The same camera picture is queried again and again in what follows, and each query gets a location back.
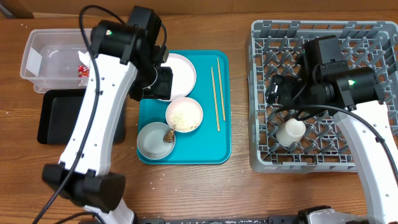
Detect large white plate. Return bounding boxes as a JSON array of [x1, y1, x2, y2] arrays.
[[161, 53, 197, 101]]

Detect white cup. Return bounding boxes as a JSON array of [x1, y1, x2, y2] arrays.
[[275, 118, 306, 147]]

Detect brown food scrap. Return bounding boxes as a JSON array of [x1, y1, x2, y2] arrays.
[[163, 129, 175, 143]]

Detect grey bowl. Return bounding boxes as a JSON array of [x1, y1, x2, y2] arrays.
[[137, 122, 175, 160]]

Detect red snack wrapper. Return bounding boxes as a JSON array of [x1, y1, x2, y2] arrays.
[[78, 65, 90, 78]]

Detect white tissue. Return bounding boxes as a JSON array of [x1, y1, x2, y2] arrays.
[[78, 51, 91, 67]]

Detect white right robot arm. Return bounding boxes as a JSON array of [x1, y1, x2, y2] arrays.
[[266, 35, 397, 223]]

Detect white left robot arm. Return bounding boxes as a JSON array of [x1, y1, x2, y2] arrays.
[[42, 6, 173, 223]]

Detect grey dishwasher rack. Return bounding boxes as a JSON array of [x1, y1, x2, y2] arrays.
[[247, 20, 397, 173]]

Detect black waste tray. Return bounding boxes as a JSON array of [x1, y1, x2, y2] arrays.
[[37, 87, 126, 146]]

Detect wooden chopstick right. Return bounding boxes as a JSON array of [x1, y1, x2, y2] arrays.
[[217, 58, 226, 121]]

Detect wooden chopstick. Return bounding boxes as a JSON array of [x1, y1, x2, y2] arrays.
[[217, 58, 226, 121], [211, 67, 220, 132]]

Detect wooden chopstick left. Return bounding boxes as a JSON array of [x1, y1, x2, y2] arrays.
[[211, 67, 220, 132]]

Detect teal plastic tray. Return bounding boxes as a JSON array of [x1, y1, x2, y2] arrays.
[[137, 50, 232, 165]]

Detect clear plastic bin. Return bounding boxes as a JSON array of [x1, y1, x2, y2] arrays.
[[20, 29, 88, 93]]

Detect black rail at table edge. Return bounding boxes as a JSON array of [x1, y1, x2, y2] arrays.
[[136, 205, 355, 224]]

